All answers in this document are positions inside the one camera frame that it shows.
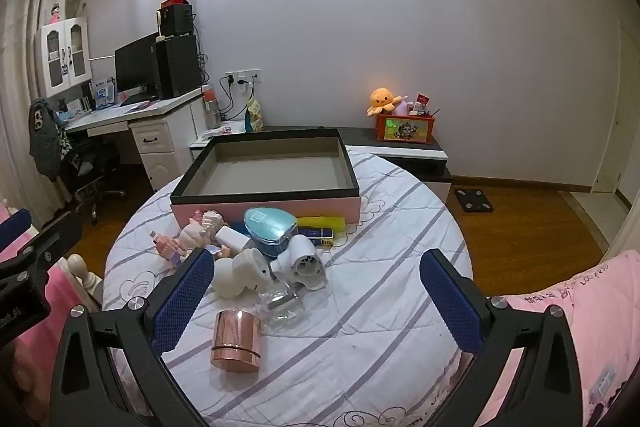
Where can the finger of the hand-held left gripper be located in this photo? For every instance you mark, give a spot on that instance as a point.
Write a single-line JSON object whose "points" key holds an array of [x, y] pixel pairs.
{"points": [[55, 239], [15, 228]]}

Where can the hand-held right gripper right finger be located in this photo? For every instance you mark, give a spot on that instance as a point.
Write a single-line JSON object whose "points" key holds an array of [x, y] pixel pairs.
{"points": [[452, 307]]}

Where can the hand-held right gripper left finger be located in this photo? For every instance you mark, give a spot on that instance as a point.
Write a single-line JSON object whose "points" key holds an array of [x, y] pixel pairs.
{"points": [[182, 302]]}

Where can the pink white block figure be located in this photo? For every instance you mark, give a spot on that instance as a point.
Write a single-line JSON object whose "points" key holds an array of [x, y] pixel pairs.
{"points": [[170, 249]]}

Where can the white elephant figure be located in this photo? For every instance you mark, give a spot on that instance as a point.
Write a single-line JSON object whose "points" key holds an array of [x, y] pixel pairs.
{"points": [[240, 274]]}

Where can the rose gold cylinder jar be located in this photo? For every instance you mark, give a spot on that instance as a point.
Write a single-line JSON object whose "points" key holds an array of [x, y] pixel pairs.
{"points": [[237, 337]]}

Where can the pink pig figurine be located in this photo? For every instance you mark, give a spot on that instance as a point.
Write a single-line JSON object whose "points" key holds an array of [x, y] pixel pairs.
{"points": [[197, 233]]}

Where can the white charger block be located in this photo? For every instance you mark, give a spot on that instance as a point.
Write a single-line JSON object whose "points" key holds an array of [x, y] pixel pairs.
{"points": [[232, 238]]}

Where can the clear glass perfume bottle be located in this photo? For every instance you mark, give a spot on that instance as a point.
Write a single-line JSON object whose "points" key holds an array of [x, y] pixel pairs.
{"points": [[285, 312]]}

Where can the white plug-in device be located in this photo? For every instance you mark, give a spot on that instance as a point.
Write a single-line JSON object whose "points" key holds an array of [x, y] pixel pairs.
{"points": [[305, 264]]}

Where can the pink box with black rim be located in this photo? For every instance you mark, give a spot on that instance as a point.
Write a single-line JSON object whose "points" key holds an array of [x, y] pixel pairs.
{"points": [[275, 177]]}

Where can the black office chair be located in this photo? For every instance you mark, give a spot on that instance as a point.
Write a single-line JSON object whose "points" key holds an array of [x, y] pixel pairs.
{"points": [[85, 167]]}

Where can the dark jacket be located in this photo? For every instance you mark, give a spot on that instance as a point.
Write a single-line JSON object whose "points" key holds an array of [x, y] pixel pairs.
{"points": [[45, 132]]}

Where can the striped white bedsheet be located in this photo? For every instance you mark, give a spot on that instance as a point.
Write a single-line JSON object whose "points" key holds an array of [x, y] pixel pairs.
{"points": [[350, 307]]}

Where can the black bathroom scale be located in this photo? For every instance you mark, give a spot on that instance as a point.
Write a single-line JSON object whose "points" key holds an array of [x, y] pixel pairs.
{"points": [[474, 200]]}

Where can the white desk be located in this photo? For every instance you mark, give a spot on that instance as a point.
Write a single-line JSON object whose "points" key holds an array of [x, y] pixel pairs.
{"points": [[155, 142]]}

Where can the pink blanket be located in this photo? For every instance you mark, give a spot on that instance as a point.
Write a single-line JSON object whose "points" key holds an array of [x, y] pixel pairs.
{"points": [[600, 307]]}

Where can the yellow plastic bar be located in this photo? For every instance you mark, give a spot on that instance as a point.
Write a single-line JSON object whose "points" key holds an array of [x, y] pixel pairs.
{"points": [[325, 223]]}

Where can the blue white box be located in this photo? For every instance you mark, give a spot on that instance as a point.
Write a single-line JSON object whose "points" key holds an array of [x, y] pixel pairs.
{"points": [[104, 93]]}

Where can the black keyboard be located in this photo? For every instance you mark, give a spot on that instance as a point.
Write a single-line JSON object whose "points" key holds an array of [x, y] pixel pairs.
{"points": [[137, 99]]}

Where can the white nightstand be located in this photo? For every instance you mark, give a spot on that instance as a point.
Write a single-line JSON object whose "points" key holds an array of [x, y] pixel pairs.
{"points": [[210, 138]]}

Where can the beige curtain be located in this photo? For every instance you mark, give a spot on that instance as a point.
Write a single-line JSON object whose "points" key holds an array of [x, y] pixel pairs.
{"points": [[20, 57]]}

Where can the white glass-door cabinet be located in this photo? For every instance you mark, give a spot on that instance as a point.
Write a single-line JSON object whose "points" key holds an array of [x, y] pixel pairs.
{"points": [[62, 52]]}

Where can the red storage box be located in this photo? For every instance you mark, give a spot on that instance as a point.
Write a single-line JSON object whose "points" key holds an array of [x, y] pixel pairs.
{"points": [[405, 128]]}

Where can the black computer monitor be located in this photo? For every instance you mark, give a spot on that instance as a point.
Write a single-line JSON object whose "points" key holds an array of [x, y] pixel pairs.
{"points": [[135, 64]]}

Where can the bottle with red cap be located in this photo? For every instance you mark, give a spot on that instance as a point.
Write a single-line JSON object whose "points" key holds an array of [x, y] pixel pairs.
{"points": [[211, 109]]}

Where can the snack bag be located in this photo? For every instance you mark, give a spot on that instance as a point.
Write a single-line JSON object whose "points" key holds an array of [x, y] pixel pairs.
{"points": [[254, 117]]}

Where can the purple plush toy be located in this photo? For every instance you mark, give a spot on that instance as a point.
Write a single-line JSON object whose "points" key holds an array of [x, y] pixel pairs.
{"points": [[401, 108]]}

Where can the red white card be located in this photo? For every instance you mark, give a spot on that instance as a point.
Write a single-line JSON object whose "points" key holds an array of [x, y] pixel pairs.
{"points": [[423, 98]]}

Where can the black computer tower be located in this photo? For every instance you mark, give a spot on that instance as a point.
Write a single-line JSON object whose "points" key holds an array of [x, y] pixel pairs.
{"points": [[177, 67]]}

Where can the orange octopus plush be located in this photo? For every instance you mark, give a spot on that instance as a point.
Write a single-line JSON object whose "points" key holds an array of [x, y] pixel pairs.
{"points": [[382, 101]]}

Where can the small doll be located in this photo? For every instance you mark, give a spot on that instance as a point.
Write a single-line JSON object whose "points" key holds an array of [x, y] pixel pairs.
{"points": [[55, 13]]}

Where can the white plug adapter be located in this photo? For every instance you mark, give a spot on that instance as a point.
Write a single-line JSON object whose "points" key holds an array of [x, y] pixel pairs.
{"points": [[245, 86]]}

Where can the small cream stand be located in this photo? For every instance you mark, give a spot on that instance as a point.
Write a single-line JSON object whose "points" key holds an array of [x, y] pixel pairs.
{"points": [[160, 27]]}

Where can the white door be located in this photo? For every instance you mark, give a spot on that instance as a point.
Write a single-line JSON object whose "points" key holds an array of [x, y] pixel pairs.
{"points": [[615, 132]]}

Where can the black speaker box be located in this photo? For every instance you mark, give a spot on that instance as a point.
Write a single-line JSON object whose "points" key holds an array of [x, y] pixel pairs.
{"points": [[175, 21]]}

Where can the white bed post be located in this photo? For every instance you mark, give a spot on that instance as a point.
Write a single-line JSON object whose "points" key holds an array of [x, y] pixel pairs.
{"points": [[82, 274]]}

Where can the white wall socket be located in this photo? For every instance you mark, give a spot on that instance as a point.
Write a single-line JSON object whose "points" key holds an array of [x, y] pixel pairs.
{"points": [[242, 74]]}

